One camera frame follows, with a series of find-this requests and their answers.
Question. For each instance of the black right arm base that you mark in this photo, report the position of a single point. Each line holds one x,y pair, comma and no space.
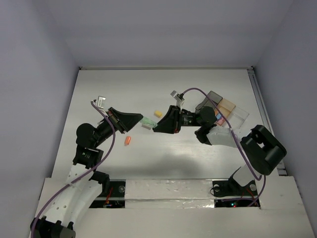
229,194

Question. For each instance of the yellow eraser block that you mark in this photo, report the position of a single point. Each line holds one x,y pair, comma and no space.
158,114

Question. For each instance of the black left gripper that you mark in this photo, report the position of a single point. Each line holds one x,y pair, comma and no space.
115,121

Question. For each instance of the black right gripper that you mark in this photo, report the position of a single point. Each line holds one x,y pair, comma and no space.
171,122

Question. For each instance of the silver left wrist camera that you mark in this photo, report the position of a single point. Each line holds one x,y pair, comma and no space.
99,102

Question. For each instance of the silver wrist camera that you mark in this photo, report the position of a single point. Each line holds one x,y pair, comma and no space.
179,98
99,102

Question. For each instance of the green highlighter pen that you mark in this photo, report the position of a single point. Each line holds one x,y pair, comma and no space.
148,122

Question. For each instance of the clear plastic container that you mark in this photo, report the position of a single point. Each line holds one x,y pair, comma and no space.
237,117

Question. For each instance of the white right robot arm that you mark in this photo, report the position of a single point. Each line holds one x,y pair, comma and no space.
261,151

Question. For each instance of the grey boxed eraser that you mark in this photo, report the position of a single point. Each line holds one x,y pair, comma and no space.
146,126

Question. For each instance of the smoky grey plastic container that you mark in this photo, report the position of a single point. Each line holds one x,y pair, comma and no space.
212,101

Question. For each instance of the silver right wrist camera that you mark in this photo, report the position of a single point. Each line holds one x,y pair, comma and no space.
179,98

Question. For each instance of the orange highlighter cap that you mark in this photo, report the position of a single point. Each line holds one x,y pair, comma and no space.
127,140

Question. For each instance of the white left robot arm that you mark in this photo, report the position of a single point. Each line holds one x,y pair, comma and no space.
61,215

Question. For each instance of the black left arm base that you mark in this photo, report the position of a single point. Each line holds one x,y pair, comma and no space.
113,192

